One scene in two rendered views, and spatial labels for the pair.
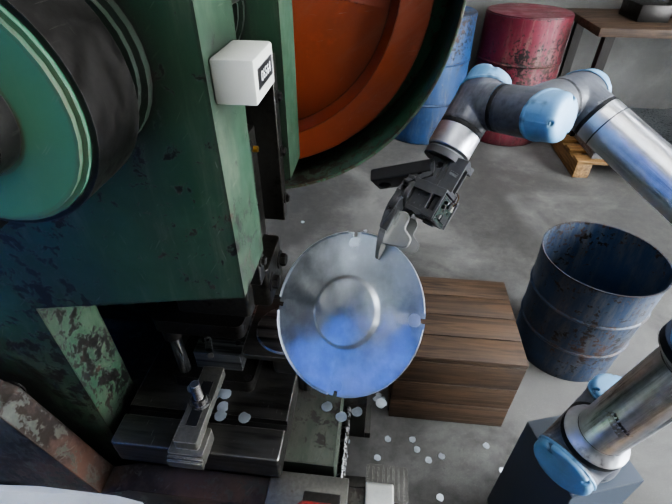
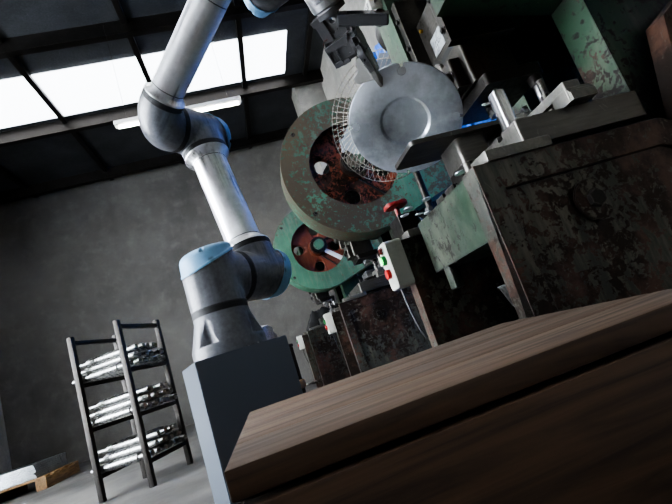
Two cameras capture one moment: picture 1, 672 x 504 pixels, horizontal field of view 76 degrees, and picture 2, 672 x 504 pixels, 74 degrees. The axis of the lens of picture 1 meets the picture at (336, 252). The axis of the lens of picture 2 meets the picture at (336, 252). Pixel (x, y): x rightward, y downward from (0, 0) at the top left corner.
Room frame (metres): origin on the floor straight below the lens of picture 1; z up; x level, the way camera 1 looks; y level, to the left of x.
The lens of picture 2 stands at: (1.47, -0.61, 0.39)
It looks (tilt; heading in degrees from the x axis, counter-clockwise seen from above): 11 degrees up; 162
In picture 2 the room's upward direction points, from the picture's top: 19 degrees counter-clockwise
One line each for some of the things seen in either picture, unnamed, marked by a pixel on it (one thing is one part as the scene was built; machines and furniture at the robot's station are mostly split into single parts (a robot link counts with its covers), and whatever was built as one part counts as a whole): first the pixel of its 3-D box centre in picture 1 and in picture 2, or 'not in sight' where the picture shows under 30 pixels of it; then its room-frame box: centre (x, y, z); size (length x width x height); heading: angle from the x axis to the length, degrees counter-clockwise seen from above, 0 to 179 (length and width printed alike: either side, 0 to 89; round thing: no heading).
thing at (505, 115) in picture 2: not in sight; (502, 109); (0.75, 0.08, 0.75); 0.03 x 0.03 x 0.10; 84
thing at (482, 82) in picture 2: (216, 294); (496, 100); (0.59, 0.22, 0.86); 0.20 x 0.16 x 0.05; 174
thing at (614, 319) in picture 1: (580, 303); not in sight; (1.19, -0.95, 0.24); 0.42 x 0.42 x 0.48
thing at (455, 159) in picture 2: (313, 351); (456, 165); (0.57, 0.05, 0.72); 0.25 x 0.14 x 0.14; 84
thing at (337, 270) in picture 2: not in sight; (356, 290); (-2.86, 0.88, 0.87); 1.53 x 0.99 x 1.74; 87
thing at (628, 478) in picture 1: (552, 491); (262, 466); (0.50, -0.58, 0.23); 0.18 x 0.18 x 0.45; 12
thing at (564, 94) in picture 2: not in sight; (550, 97); (0.76, 0.20, 0.76); 0.17 x 0.06 x 0.10; 174
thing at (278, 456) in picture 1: (233, 356); (523, 164); (0.59, 0.22, 0.68); 0.45 x 0.30 x 0.06; 174
